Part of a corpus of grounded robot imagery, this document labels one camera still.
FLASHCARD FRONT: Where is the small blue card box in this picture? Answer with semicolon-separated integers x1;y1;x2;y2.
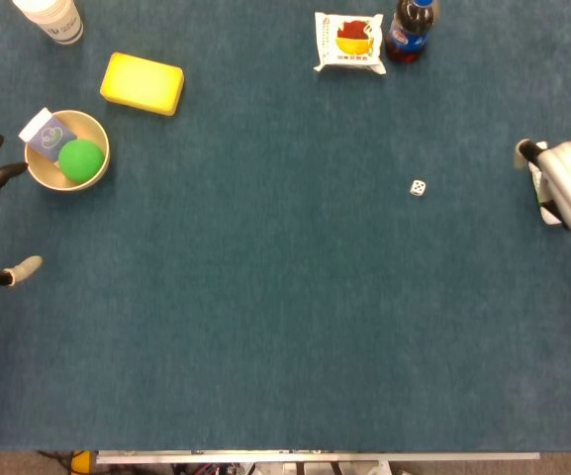
18;107;78;162

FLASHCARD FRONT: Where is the green ball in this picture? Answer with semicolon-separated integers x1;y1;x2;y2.
57;139;106;184

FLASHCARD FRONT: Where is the beige bowl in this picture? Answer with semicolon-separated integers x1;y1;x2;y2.
24;109;111;192

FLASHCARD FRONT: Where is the stack of white paper cups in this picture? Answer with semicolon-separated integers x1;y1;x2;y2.
11;0;84;47

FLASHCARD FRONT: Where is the yellow sponge block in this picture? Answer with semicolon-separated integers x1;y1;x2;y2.
99;51;186;118

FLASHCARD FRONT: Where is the cola bottle with blue cap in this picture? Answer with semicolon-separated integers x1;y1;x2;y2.
384;0;437;64

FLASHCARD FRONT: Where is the white snack packet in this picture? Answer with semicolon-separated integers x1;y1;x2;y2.
313;11;388;76

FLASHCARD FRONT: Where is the yellow item under table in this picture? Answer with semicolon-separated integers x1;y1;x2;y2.
70;449;91;475

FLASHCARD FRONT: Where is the teal table cloth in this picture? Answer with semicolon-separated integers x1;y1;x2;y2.
0;0;571;452

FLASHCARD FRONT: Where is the aluminium table edge bar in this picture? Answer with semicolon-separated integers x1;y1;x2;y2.
95;449;541;465

